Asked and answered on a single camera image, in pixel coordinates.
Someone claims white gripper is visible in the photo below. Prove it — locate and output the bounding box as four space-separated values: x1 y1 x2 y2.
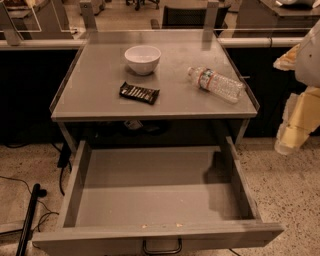
273 21 320 155

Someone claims black rxbar chocolate wrapper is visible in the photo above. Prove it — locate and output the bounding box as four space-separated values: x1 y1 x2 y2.
119 82 160 105

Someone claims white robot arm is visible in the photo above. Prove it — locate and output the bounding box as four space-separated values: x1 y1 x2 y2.
273 18 320 155

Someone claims grey metal drawer cabinet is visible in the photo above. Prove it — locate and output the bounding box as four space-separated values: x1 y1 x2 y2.
51 30 259 152

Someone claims open grey top drawer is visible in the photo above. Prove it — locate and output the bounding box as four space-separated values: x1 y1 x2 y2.
32 137 284 256

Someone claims clear plastic water bottle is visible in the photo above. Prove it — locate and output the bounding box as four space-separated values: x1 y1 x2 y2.
188 67 245 104

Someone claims grey desk at back right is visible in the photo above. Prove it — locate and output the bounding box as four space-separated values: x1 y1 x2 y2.
233 0 320 38

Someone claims black office chair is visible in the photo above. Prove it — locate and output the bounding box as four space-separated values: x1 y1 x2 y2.
150 4 231 35

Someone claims white ceramic bowl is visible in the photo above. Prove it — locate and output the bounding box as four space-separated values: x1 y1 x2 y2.
124 45 161 75

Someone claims black pole on floor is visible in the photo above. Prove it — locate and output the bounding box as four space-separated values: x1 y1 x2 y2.
15 183 47 256

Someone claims grey horizontal rail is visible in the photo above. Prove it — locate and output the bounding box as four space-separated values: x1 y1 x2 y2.
0 37 302 50

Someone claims black metal drawer handle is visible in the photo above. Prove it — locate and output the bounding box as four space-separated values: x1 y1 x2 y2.
142 238 183 256

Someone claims black floor cable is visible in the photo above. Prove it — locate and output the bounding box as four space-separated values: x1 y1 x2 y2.
0 142 73 234

